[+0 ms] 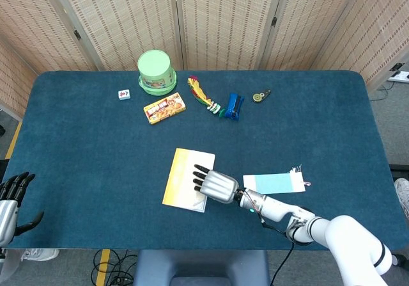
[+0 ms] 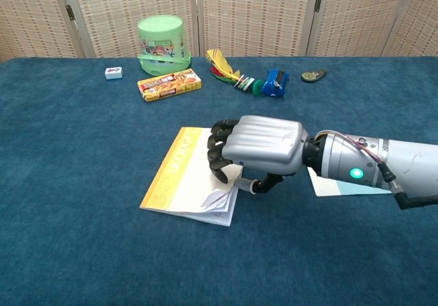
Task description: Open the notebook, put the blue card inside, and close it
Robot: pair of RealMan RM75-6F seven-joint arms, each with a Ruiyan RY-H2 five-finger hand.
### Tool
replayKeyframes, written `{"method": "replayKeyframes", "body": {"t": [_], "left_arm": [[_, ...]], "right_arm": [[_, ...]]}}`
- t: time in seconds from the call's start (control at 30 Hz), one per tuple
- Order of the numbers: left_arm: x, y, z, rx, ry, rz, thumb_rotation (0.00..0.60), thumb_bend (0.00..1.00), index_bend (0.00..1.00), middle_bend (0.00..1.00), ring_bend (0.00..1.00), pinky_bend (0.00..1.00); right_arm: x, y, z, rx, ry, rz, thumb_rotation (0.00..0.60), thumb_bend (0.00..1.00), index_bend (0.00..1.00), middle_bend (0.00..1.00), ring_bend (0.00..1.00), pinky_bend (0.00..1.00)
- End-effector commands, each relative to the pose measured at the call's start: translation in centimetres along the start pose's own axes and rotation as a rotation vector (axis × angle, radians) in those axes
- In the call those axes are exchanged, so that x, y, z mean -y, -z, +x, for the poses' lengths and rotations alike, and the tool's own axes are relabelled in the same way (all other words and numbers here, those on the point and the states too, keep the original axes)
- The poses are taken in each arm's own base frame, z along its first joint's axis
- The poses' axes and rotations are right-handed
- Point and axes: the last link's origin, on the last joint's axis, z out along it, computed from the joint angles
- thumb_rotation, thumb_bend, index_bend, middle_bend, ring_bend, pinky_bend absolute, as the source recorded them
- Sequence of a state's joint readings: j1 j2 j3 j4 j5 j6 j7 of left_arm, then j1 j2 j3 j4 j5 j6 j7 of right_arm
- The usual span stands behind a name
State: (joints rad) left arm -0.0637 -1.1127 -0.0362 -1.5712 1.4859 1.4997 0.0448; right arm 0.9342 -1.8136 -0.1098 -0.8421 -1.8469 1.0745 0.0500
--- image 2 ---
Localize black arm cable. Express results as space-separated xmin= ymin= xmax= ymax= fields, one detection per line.
xmin=378 ymin=164 xmax=438 ymax=211

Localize white paper booklet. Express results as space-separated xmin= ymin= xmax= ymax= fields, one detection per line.
xmin=139 ymin=126 xmax=244 ymax=227

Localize woven bamboo folding screen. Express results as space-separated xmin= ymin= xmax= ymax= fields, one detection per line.
xmin=0 ymin=0 xmax=438 ymax=63

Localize colourful feather shuttlecock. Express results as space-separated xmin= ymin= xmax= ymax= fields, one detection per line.
xmin=205 ymin=49 xmax=264 ymax=97

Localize green plastic toy bucket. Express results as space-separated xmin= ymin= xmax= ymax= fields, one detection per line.
xmin=136 ymin=14 xmax=192 ymax=73

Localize blue and white tasselled bookmark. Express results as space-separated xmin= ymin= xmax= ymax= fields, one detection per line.
xmin=307 ymin=167 xmax=393 ymax=197

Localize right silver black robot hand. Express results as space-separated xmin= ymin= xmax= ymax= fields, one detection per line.
xmin=207 ymin=115 xmax=311 ymax=196

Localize white mahjong tile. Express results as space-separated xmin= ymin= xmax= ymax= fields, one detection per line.
xmin=104 ymin=66 xmax=123 ymax=81

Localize black correction tape dispenser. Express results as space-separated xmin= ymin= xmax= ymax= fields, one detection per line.
xmin=300 ymin=68 xmax=329 ymax=83

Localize yellow curry box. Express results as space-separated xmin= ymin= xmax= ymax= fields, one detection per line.
xmin=137 ymin=68 xmax=203 ymax=103

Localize blue table cloth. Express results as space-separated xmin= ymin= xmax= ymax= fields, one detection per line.
xmin=0 ymin=56 xmax=438 ymax=306

